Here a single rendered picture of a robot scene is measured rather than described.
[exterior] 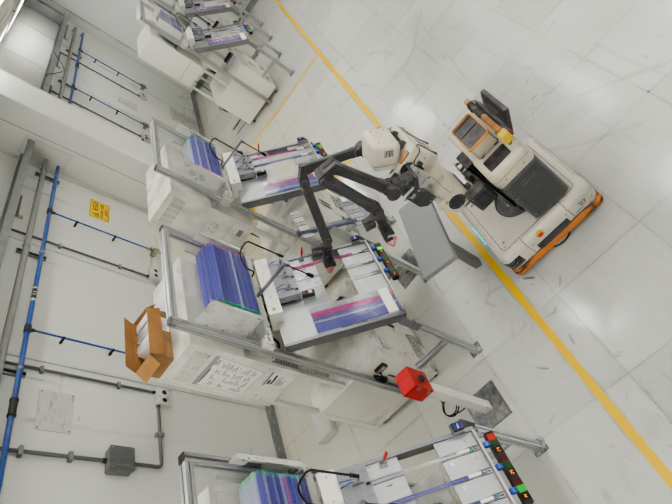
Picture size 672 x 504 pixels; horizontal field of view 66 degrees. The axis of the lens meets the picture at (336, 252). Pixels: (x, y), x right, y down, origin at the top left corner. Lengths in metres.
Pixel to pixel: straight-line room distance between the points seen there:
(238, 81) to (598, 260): 5.31
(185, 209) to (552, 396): 2.71
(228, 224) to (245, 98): 3.66
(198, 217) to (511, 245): 2.21
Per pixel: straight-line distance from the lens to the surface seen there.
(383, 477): 2.45
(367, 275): 3.22
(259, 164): 4.39
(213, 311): 2.73
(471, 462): 2.53
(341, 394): 3.38
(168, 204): 3.91
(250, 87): 7.42
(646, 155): 3.54
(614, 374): 3.13
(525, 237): 3.27
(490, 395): 3.42
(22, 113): 5.76
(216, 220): 4.02
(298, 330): 2.95
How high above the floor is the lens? 2.88
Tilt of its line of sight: 36 degrees down
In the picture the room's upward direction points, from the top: 64 degrees counter-clockwise
